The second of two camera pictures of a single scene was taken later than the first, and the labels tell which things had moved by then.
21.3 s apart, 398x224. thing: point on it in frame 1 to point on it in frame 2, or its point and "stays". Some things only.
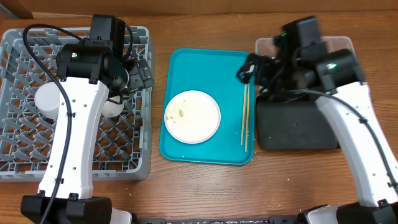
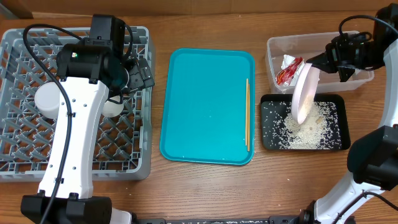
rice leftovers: [176, 114] to [321, 129]
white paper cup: [112, 109] stays
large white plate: [192, 117] to [305, 91]
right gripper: [261, 68] to [331, 55]
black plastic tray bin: [292, 122] stays
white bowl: [46, 98] stays
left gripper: [137, 81] stays
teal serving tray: [214, 71] stays
